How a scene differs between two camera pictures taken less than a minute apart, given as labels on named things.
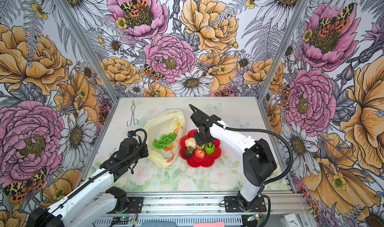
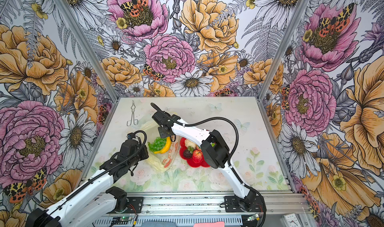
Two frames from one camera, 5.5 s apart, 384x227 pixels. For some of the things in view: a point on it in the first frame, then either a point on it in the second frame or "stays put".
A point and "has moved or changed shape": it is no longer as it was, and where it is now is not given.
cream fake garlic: (190, 142) stays put
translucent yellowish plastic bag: (164, 130) has moved or changed shape
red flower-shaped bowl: (209, 159) stays put
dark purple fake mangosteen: (188, 152) stays put
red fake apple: (199, 154) stays put
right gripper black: (199, 141) → (161, 134)
